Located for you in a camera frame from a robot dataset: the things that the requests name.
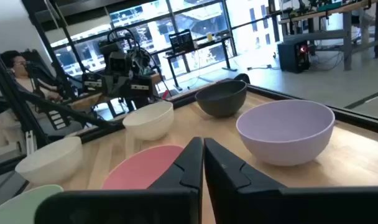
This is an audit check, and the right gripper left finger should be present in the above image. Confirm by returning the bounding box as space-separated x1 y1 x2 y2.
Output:
35 136 204 224

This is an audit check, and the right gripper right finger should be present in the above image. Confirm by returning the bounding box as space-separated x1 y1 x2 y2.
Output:
204 138 378 224

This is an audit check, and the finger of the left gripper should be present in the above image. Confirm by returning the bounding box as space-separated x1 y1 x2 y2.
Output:
114 75 127 97
102 75 116 96

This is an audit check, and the lavender plastic bowl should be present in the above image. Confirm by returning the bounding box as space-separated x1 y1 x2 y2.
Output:
236 99 336 167

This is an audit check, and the dark gray plastic bowl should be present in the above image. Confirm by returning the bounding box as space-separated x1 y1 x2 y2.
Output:
195 80 248 118

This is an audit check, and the white plastic bowl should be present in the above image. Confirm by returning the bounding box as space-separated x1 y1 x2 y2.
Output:
122 101 175 141
15 136 84 187

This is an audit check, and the pink plastic bowl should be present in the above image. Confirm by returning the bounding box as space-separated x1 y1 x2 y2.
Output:
101 144 185 190

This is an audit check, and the black computer monitor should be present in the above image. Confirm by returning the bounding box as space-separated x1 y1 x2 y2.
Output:
168 29 196 55

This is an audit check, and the black office chair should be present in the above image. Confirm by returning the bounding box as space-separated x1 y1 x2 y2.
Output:
19 48 65 94

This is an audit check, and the black standing desk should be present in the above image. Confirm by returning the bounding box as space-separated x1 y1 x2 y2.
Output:
163 35 238 91

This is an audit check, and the person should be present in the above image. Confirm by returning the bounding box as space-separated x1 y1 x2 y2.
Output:
0 49 64 103

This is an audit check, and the green plastic bowl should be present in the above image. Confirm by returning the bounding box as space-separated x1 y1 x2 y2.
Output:
0 184 65 224

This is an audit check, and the black computer tower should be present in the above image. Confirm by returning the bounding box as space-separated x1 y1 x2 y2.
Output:
277 39 311 74

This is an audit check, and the wooden workbench with gray legs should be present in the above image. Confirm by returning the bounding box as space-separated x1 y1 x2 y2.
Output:
278 0 378 72

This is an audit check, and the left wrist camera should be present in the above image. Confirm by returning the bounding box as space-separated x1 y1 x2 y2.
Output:
108 51 130 75

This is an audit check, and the black window frame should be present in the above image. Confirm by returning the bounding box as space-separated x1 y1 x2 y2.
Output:
21 0 282 94

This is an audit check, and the white frame bracket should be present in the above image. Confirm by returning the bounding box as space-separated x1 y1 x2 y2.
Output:
24 130 37 155

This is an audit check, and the black floor cable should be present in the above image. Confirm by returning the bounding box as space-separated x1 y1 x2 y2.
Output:
247 63 273 72

